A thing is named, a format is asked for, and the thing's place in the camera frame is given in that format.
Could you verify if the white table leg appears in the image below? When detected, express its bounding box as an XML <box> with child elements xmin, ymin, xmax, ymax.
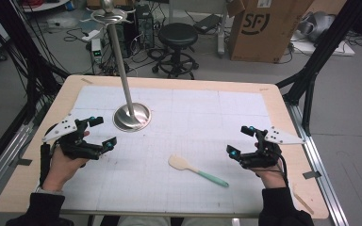
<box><xmin>216</xmin><ymin>0</ymin><xmax>229</xmax><ymax>58</ymax></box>

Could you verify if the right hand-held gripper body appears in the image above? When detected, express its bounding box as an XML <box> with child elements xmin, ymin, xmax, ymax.
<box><xmin>239</xmin><ymin>125</ymin><xmax>306</xmax><ymax>170</ymax></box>

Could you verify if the black computer tower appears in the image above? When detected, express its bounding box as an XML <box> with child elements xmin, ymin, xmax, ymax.
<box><xmin>134</xmin><ymin>3</ymin><xmax>156</xmax><ymax>50</ymax></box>

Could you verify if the person's right hand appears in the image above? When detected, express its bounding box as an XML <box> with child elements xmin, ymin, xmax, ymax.
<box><xmin>251</xmin><ymin>164</ymin><xmax>289</xmax><ymax>190</ymax></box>

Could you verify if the wooden stick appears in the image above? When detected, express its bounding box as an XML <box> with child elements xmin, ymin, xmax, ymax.
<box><xmin>291</xmin><ymin>191</ymin><xmax>316</xmax><ymax>217</ymax></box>

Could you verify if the white board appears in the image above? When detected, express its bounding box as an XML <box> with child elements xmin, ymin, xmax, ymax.
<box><xmin>289</xmin><ymin>31</ymin><xmax>356</xmax><ymax>57</ymax></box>

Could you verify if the grey plastic casing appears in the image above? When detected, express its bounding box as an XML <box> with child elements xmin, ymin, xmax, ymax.
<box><xmin>297</xmin><ymin>10</ymin><xmax>337</xmax><ymax>43</ymax></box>

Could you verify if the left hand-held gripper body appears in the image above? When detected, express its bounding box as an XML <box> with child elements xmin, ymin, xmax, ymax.
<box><xmin>41</xmin><ymin>113</ymin><xmax>106</xmax><ymax>161</ymax></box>

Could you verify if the person's left hand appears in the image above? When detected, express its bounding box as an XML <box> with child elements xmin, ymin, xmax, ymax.
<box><xmin>41</xmin><ymin>146</ymin><xmax>91</xmax><ymax>193</ymax></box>

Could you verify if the cream spatula with teal handle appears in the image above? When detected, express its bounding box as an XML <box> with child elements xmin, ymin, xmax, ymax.
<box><xmin>168</xmin><ymin>153</ymin><xmax>230</xmax><ymax>188</ymax></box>

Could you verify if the white power supply unit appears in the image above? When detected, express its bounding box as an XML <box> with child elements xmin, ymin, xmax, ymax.
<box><xmin>90</xmin><ymin>38</ymin><xmax>104</xmax><ymax>64</ymax></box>

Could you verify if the black round stool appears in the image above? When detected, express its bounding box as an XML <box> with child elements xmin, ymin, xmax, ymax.
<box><xmin>151</xmin><ymin>22</ymin><xmax>200</xmax><ymax>80</ymax></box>

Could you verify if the black cable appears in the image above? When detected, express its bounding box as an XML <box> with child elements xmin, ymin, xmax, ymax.
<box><xmin>276</xmin><ymin>150</ymin><xmax>290</xmax><ymax>186</ymax></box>

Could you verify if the aluminium rail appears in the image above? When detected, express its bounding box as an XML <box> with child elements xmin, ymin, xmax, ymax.
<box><xmin>0</xmin><ymin>121</ymin><xmax>36</xmax><ymax>206</ymax></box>
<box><xmin>284</xmin><ymin>102</ymin><xmax>350</xmax><ymax>226</ymax></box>

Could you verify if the metal hook stand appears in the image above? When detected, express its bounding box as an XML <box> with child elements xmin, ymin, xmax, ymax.
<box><xmin>80</xmin><ymin>0</ymin><xmax>153</xmax><ymax>133</ymax></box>

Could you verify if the white gridded mat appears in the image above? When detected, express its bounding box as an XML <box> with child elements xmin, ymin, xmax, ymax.
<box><xmin>60</xmin><ymin>85</ymin><xmax>273</xmax><ymax>215</ymax></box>

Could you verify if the black metal frame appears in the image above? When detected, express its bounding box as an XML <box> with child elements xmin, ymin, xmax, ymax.
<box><xmin>275</xmin><ymin>0</ymin><xmax>362</xmax><ymax>137</ymax></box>
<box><xmin>0</xmin><ymin>0</ymin><xmax>71</xmax><ymax>185</ymax></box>

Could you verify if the black tape strip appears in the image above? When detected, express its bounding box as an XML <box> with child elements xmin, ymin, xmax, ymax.
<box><xmin>15</xmin><ymin>157</ymin><xmax>33</xmax><ymax>167</ymax></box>
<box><xmin>302</xmin><ymin>170</ymin><xmax>322</xmax><ymax>180</ymax></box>

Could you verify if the cardboard box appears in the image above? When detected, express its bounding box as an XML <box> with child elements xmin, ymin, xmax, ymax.
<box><xmin>227</xmin><ymin>0</ymin><xmax>315</xmax><ymax>64</ymax></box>

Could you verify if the white power strip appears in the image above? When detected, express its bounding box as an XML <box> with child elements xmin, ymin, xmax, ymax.
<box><xmin>81</xmin><ymin>28</ymin><xmax>102</xmax><ymax>42</ymax></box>

